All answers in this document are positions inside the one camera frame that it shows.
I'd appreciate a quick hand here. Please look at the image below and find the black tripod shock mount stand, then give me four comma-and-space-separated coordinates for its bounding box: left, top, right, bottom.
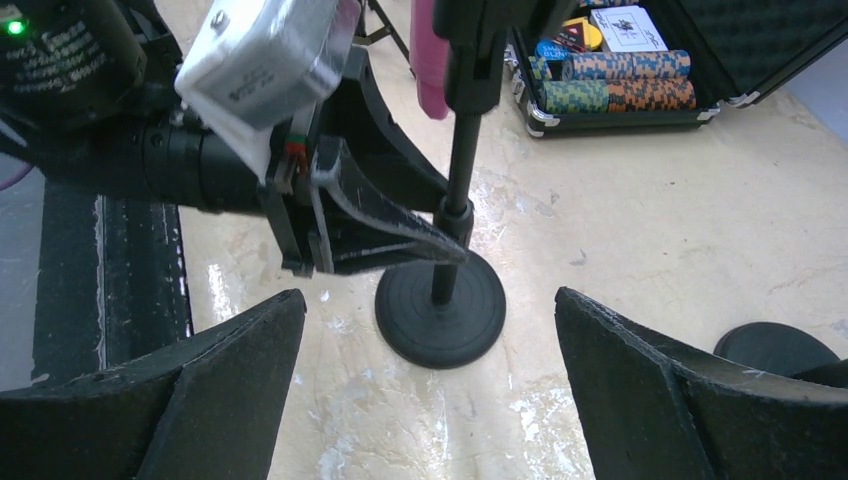
353, 0, 410, 61

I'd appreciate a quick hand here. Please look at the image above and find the white playing card box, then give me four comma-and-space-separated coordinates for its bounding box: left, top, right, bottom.
589, 5, 669, 53

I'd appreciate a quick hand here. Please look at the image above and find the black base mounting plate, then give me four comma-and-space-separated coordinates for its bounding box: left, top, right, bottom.
32, 182, 194, 384

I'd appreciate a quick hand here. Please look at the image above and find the black round base mic stand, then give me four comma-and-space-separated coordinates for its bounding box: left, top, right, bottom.
713, 322, 847, 386

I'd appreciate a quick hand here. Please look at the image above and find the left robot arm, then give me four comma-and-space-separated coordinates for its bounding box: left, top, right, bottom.
1, 1, 470, 276

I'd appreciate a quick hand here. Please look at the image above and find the black poker chip case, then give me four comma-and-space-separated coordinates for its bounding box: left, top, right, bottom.
504, 1, 847, 137

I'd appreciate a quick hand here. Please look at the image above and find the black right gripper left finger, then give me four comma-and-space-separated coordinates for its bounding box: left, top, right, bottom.
1, 289, 307, 479

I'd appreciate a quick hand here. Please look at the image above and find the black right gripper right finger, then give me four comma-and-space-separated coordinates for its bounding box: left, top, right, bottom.
555, 287, 847, 479

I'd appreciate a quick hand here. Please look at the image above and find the pink microphone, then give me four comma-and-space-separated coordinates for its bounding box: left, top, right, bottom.
409, 0, 450, 120

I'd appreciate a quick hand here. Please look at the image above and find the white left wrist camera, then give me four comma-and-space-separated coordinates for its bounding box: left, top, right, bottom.
174, 0, 361, 179

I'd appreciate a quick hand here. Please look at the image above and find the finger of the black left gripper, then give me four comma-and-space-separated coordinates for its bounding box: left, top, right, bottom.
331, 46, 447, 212
307, 137, 469, 275

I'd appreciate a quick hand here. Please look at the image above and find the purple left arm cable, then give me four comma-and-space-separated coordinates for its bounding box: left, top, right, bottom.
0, 162, 34, 193

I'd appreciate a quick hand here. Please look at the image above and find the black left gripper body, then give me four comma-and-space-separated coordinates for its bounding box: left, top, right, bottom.
261, 112, 344, 277

